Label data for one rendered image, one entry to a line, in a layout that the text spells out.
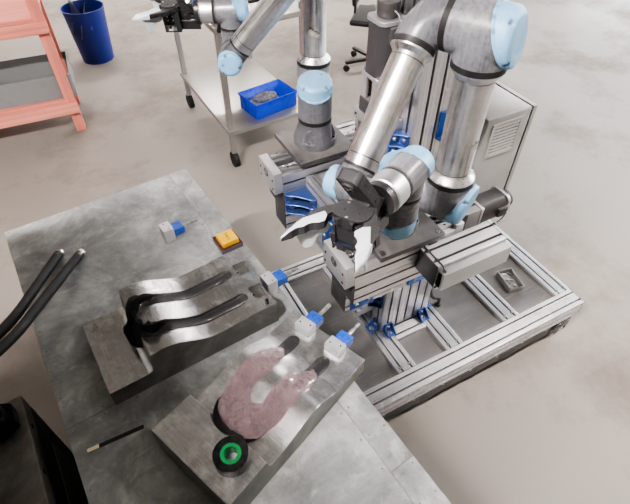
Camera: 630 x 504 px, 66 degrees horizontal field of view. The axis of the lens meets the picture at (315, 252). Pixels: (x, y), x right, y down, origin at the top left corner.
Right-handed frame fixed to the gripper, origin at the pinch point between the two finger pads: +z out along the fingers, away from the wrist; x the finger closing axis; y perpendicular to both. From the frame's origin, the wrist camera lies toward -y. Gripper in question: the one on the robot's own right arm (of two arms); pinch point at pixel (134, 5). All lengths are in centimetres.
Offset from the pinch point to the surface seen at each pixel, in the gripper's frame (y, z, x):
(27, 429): 52, 22, -114
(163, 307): 42, -11, -85
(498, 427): 134, -132, -95
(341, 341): 45, -61, -96
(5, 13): 85, 138, 163
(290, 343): 48, -47, -94
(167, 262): 58, -5, -58
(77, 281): 57, 23, -65
